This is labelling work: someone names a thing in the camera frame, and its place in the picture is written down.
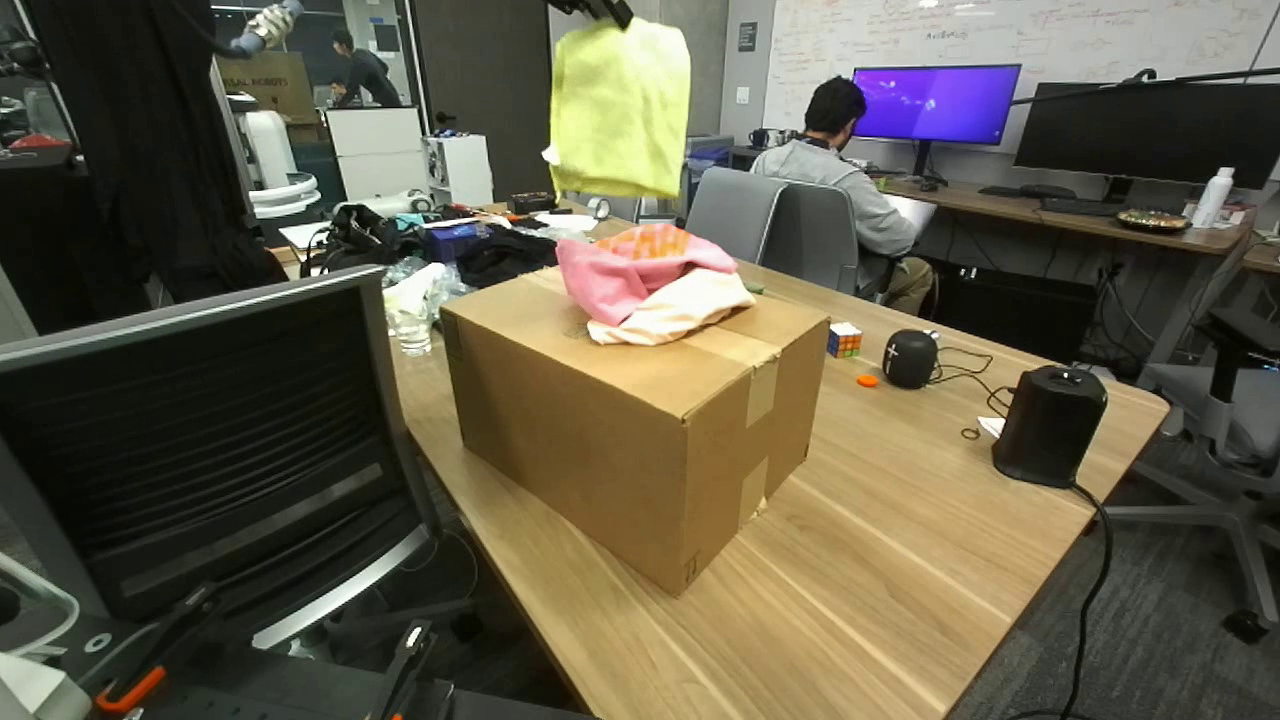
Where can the yellow cloth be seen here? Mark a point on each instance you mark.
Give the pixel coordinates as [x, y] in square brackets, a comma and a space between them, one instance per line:
[622, 113]

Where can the pink and orange shirt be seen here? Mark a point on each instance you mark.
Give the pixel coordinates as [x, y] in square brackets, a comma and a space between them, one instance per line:
[626, 275]

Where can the peach shirt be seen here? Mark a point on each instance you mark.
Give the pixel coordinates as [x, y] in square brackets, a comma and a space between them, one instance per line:
[680, 316]

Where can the white box appliance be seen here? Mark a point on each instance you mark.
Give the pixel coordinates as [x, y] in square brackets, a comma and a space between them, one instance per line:
[465, 170]
[378, 153]

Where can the brown cardboard box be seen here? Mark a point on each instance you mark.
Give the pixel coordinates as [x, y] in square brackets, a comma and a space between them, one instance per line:
[626, 442]

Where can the standing person in dark clothes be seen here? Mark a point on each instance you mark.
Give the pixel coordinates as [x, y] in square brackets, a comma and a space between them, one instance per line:
[360, 72]

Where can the black clothing pile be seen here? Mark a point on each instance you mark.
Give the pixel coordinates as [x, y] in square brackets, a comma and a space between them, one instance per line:
[515, 254]

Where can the seated person in grey hoodie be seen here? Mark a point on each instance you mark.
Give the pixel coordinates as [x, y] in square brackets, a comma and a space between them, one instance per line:
[833, 173]

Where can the cardboard carton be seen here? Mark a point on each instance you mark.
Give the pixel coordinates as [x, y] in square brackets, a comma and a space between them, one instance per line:
[273, 85]

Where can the clear plastic bag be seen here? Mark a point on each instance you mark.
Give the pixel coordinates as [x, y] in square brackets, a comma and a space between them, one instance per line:
[424, 287]

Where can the purple lit monitor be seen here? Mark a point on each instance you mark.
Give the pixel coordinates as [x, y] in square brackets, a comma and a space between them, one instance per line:
[960, 106]

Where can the colourful puzzle cube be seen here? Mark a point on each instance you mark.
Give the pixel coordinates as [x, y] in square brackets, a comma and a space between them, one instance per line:
[846, 336]

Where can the small orange piece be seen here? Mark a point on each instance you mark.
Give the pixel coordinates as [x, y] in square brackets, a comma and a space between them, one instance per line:
[871, 380]

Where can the black hanging fabric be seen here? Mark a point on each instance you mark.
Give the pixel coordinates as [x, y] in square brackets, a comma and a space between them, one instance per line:
[134, 133]

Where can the small black round speaker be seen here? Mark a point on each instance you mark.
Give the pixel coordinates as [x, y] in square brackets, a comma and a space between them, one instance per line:
[910, 363]

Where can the wooden office desk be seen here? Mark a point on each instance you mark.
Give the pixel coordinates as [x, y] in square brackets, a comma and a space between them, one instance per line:
[1064, 221]

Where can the black computer monitor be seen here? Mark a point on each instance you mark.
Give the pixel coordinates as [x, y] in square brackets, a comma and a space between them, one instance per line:
[1145, 133]

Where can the round plate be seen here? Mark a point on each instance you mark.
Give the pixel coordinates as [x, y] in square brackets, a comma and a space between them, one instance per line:
[1152, 221]

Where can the grey-framed mesh office chair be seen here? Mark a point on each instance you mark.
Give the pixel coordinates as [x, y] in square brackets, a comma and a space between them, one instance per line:
[225, 493]

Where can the large black cylinder speaker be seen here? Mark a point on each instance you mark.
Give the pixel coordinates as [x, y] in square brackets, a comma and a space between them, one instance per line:
[1051, 426]

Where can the white plastic bottle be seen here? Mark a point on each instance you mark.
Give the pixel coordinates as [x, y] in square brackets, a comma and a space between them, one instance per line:
[1213, 203]

